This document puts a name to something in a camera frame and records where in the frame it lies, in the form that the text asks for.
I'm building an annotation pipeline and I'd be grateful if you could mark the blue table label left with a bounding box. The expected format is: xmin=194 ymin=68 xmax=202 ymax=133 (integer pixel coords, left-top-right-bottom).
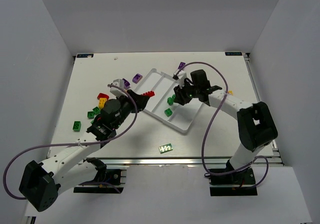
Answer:
xmin=76 ymin=53 xmax=94 ymax=58

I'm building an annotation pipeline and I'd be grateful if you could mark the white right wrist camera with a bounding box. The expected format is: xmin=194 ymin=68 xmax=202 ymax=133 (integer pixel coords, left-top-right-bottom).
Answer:
xmin=172 ymin=69 xmax=187 ymax=88

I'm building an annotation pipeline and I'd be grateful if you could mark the white divided sorting tray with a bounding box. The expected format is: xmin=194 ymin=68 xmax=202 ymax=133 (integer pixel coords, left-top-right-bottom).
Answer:
xmin=135 ymin=68 xmax=203 ymax=134

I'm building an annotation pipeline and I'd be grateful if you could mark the green studded lego plate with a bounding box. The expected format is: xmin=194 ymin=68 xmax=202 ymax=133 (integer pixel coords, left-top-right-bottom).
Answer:
xmin=158 ymin=144 xmax=173 ymax=154

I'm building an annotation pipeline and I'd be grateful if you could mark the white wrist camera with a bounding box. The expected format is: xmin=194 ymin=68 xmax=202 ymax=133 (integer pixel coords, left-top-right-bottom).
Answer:
xmin=107 ymin=79 xmax=126 ymax=98
xmin=172 ymin=69 xmax=187 ymax=88

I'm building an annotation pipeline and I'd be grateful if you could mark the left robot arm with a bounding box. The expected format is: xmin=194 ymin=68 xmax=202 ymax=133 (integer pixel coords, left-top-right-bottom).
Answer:
xmin=19 ymin=90 xmax=149 ymax=212

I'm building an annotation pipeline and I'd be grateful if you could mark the blue table label right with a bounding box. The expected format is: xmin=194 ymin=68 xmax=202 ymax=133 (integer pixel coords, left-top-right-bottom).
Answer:
xmin=225 ymin=52 xmax=243 ymax=56

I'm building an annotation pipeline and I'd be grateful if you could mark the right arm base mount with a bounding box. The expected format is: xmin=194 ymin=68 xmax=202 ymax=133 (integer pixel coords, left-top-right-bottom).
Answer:
xmin=204 ymin=168 xmax=258 ymax=197

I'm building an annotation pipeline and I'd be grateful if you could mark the red curved lego brick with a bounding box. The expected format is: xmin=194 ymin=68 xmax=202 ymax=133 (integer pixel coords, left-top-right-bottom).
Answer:
xmin=97 ymin=93 xmax=110 ymax=100

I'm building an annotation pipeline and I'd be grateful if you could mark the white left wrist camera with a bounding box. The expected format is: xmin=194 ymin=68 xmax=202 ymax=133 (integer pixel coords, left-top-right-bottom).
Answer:
xmin=107 ymin=79 xmax=126 ymax=98

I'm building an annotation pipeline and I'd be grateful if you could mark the blue table label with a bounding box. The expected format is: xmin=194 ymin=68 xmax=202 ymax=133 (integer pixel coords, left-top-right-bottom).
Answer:
xmin=76 ymin=53 xmax=94 ymax=58
xmin=225 ymin=52 xmax=243 ymax=56

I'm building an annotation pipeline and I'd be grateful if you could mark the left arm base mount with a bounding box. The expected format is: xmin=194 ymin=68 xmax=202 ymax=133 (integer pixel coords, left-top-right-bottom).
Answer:
xmin=73 ymin=158 xmax=125 ymax=194

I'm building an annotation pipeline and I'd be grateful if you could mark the yellow curved lego brick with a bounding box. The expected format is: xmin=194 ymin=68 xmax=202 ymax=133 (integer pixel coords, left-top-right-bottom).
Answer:
xmin=98 ymin=98 xmax=108 ymax=109

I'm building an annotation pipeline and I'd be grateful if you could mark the purple lego brick far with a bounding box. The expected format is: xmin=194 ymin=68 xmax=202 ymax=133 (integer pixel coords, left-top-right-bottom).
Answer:
xmin=178 ymin=62 xmax=186 ymax=70

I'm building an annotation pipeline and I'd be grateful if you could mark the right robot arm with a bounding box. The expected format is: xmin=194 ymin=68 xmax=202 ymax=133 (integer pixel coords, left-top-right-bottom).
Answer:
xmin=173 ymin=69 xmax=278 ymax=174

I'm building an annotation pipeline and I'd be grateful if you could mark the small purple lego brick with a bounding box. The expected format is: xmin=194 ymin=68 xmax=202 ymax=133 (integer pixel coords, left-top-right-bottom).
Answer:
xmin=132 ymin=73 xmax=143 ymax=84

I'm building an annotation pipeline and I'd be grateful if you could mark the purple round lego brick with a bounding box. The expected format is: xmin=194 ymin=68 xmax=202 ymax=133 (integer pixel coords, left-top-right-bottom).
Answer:
xmin=122 ymin=78 xmax=131 ymax=89

